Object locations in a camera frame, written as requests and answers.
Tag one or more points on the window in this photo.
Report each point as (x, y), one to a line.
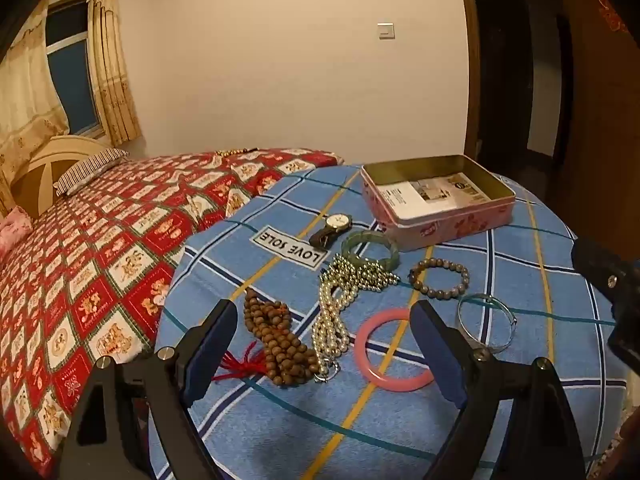
(75, 75)

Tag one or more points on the pink metal tin box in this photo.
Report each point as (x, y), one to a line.
(450, 227)

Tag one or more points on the beige patterned curtain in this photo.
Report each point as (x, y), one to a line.
(112, 70)
(25, 90)

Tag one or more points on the cream wooden headboard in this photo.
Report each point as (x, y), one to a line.
(45, 160)

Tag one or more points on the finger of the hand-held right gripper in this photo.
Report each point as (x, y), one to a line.
(627, 335)
(600, 265)

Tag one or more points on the pink pillow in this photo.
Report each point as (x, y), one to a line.
(12, 230)

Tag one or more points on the brown wooden door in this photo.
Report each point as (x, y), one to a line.
(590, 110)

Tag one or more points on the wooden door frame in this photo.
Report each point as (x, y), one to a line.
(470, 60)

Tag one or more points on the striped pillow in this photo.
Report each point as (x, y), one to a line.
(90, 170)

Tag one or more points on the silver bangle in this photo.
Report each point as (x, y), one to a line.
(510, 327)

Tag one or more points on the printed paper card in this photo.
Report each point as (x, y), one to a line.
(425, 195)

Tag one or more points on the red patterned bed sheet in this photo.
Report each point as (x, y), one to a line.
(100, 270)

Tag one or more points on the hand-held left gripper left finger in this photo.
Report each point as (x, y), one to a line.
(212, 350)

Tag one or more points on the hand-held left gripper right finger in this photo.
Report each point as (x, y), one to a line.
(440, 355)

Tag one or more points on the blue plaid towel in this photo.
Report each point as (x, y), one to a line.
(325, 435)

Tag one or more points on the pink bangle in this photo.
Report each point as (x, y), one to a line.
(370, 375)

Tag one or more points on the red paper door decoration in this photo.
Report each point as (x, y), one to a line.
(612, 12)

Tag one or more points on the white wall switch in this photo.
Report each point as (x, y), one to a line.
(386, 31)

